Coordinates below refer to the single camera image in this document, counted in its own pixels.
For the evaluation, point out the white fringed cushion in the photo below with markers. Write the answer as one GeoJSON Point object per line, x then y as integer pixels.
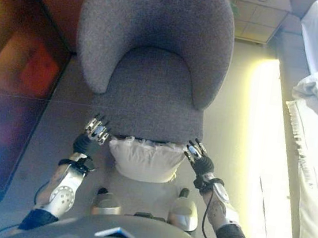
{"type": "Point", "coordinates": [145, 161]}

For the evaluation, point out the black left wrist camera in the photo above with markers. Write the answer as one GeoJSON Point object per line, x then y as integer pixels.
{"type": "Point", "coordinates": [86, 168]}

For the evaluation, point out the light wooden nightstand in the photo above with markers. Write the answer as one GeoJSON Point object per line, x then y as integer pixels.
{"type": "Point", "coordinates": [258, 21]}

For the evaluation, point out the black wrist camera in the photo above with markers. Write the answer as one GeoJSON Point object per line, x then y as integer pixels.
{"type": "Point", "coordinates": [201, 183]}
{"type": "Point", "coordinates": [86, 168]}

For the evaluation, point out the grey upholstered bed frame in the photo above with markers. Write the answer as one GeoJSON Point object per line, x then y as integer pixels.
{"type": "Point", "coordinates": [285, 79]}

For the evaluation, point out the silver left robot leg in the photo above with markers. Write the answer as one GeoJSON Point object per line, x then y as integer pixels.
{"type": "Point", "coordinates": [106, 202]}

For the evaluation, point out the grey fabric armchair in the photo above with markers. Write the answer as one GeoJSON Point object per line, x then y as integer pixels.
{"type": "Point", "coordinates": [152, 80]}

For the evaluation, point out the silver robot leg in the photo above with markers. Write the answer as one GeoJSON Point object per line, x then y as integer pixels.
{"type": "Point", "coordinates": [106, 202]}
{"type": "Point", "coordinates": [183, 212]}

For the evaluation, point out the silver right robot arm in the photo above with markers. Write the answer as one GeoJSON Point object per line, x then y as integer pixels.
{"type": "Point", "coordinates": [222, 214]}

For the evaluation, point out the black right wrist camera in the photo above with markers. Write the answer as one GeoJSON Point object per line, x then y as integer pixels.
{"type": "Point", "coordinates": [201, 183]}

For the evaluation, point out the silver right robot leg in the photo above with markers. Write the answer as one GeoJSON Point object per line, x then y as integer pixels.
{"type": "Point", "coordinates": [183, 212]}

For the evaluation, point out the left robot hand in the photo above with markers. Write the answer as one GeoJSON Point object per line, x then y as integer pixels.
{"type": "Point", "coordinates": [86, 145]}

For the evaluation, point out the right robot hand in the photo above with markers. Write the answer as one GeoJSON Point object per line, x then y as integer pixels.
{"type": "Point", "coordinates": [204, 165]}

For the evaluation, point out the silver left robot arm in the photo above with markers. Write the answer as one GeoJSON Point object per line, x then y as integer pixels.
{"type": "Point", "coordinates": [63, 191]}

